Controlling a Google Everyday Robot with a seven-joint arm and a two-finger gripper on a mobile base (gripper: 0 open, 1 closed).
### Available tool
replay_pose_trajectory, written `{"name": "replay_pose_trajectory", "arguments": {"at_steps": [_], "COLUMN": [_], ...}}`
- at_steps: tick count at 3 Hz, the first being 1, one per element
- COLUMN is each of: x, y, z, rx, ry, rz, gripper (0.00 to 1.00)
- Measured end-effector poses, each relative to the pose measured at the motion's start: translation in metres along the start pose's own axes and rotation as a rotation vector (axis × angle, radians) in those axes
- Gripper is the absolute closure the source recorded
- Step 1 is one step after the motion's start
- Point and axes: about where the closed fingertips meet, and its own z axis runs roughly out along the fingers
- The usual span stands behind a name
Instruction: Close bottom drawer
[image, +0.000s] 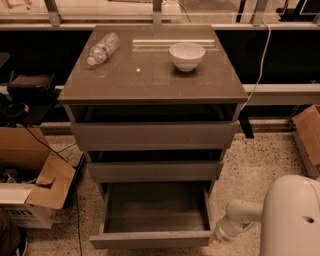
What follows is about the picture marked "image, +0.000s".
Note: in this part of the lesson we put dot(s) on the clear plastic water bottle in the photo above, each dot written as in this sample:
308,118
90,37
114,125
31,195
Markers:
102,50

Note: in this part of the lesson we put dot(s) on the grey top drawer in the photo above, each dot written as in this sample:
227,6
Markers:
177,127

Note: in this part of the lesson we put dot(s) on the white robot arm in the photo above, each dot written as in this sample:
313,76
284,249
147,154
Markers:
289,218

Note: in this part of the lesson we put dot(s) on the grey drawer cabinet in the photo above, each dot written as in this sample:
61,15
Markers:
141,72

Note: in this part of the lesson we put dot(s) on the grey drawer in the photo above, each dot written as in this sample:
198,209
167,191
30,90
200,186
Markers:
177,127
155,215
156,165

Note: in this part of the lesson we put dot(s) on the yellow foam-covered gripper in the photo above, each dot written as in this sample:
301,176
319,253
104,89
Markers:
222,231

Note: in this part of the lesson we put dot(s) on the dark shoe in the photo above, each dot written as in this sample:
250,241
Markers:
13,241

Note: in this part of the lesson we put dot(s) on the grey middle drawer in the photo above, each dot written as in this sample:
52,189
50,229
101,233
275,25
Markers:
156,165

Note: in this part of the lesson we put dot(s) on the cardboard box right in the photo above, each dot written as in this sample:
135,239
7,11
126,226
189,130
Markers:
307,137

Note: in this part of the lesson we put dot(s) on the grey bottom drawer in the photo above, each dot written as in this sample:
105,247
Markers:
155,215

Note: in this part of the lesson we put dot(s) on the open cardboard box left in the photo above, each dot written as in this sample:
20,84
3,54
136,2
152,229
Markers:
35,181

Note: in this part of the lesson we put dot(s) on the black round device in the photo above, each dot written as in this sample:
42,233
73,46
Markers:
12,115

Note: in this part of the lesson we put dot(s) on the black tray on stand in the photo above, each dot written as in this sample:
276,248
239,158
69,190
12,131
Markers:
36,87

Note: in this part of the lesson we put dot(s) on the white ceramic bowl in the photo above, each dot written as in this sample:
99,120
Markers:
186,55

